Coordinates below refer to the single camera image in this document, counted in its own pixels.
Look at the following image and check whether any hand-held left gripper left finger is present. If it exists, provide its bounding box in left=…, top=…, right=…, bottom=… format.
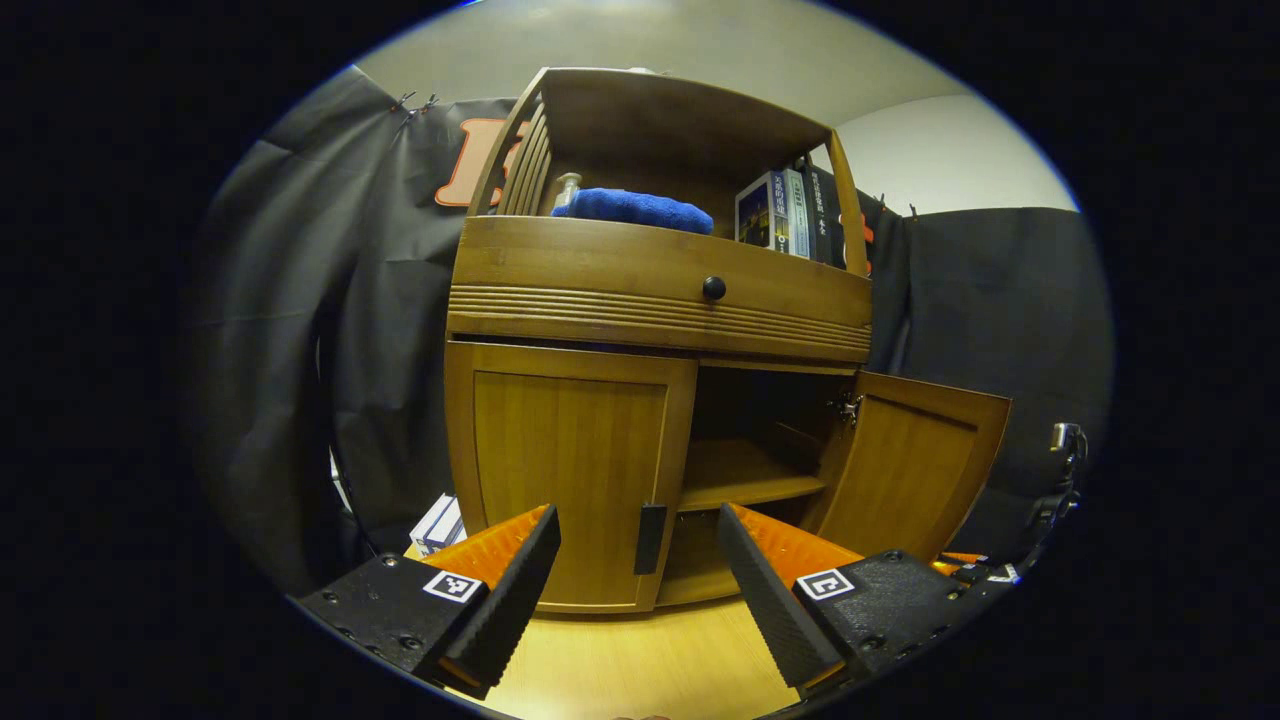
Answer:
left=297, top=503, right=563, bottom=701

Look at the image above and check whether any black door handle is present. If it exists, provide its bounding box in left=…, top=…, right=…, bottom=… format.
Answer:
left=635, top=503, right=669, bottom=577

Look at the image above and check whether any wooden double-door shoe cabinet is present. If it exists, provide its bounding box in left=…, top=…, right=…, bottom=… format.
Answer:
left=443, top=67, right=876, bottom=613

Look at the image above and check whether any wooden ribbed drawer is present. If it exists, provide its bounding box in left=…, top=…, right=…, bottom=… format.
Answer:
left=446, top=215, right=874, bottom=366

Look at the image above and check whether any white and blue box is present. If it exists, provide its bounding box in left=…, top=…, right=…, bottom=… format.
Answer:
left=410, top=493, right=468, bottom=556

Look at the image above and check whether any black spine book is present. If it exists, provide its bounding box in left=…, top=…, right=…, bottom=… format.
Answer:
left=805, top=160, right=846, bottom=266

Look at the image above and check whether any blue folded towel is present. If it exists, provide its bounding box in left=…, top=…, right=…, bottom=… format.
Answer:
left=551, top=188, right=715, bottom=236

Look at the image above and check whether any dark blue cover book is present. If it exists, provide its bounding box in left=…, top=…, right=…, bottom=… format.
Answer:
left=735, top=172, right=791, bottom=253

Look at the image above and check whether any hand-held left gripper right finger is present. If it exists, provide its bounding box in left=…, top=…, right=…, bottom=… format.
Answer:
left=716, top=502, right=986, bottom=701

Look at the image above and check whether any grey spine book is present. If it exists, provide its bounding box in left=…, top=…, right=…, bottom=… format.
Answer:
left=783, top=168, right=813, bottom=259

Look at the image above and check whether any black backdrop cloth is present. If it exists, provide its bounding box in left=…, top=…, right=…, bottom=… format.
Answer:
left=190, top=65, right=1116, bottom=601

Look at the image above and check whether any wooden inner shelf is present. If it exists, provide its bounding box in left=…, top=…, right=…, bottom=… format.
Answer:
left=678, top=438, right=829, bottom=513

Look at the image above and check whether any wooden shoe cabinet door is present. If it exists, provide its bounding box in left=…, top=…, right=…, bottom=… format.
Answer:
left=800, top=370, right=1013, bottom=563
left=445, top=340, right=699, bottom=613

